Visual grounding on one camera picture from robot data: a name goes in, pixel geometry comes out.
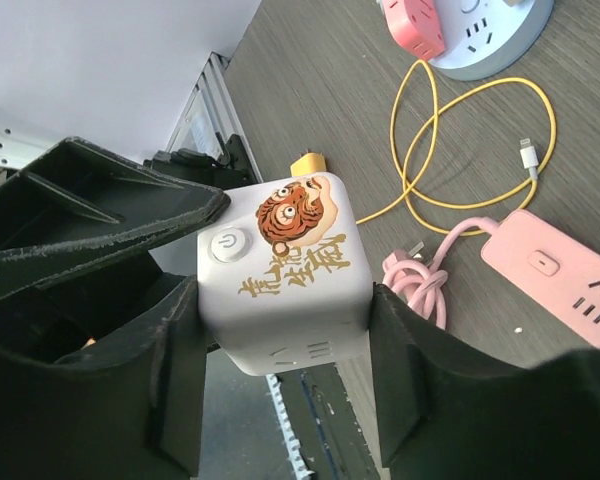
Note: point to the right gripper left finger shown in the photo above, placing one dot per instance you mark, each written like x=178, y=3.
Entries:
x=127, y=407

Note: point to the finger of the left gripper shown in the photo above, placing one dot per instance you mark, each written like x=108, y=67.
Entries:
x=79, y=207

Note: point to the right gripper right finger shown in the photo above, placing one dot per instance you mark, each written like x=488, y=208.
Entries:
x=446, y=410

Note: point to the pink power strip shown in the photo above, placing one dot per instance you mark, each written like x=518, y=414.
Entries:
x=553, y=269

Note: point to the white cube socket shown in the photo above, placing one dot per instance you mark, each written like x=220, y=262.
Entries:
x=283, y=279

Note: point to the red pink charger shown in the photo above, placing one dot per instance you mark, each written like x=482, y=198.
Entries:
x=415, y=26

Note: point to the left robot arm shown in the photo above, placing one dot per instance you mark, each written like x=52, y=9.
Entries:
x=10, y=140

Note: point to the yellow charger block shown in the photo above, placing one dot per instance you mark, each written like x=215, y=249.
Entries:
x=308, y=164

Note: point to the round light blue socket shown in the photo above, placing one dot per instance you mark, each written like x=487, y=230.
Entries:
x=484, y=37

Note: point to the black mounting base plate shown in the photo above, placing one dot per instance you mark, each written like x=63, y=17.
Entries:
x=231, y=170

